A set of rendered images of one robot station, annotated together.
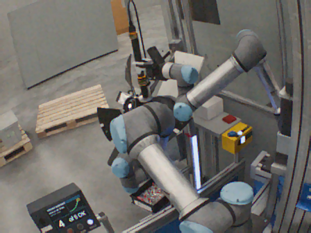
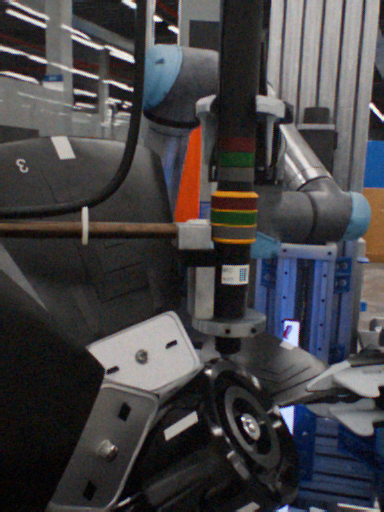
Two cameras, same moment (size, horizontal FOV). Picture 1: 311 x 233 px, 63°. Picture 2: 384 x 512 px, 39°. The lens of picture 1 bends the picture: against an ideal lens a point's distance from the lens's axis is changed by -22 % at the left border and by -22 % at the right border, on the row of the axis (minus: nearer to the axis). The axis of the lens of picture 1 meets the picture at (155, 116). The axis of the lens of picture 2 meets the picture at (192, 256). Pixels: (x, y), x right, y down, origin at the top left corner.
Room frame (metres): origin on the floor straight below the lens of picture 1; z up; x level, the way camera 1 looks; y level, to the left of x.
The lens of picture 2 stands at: (1.81, 0.40, 1.41)
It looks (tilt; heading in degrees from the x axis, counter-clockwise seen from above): 9 degrees down; 231
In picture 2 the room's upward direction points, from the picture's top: 2 degrees clockwise
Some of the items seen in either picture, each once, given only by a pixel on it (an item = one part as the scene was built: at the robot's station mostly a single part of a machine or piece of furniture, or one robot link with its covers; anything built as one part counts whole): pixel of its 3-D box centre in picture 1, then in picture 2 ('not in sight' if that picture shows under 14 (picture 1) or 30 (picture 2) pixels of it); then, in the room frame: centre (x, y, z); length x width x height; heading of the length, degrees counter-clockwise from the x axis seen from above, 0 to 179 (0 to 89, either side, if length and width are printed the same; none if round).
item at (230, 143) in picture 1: (237, 138); not in sight; (1.31, -0.41, 1.02); 0.16 x 0.10 x 0.11; 121
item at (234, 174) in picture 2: not in sight; (235, 174); (1.47, 0.03, 1.41); 0.03 x 0.03 x 0.01
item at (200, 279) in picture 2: (144, 89); (220, 276); (1.48, 0.03, 1.32); 0.09 x 0.07 x 0.10; 156
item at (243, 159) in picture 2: not in sight; (236, 159); (1.47, 0.03, 1.43); 0.03 x 0.03 x 0.01
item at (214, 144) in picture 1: (215, 167); not in sight; (1.85, -0.38, 0.42); 0.04 x 0.04 x 0.83; 31
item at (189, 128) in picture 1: (191, 164); not in sight; (1.76, -0.19, 0.58); 0.09 x 0.05 x 1.15; 31
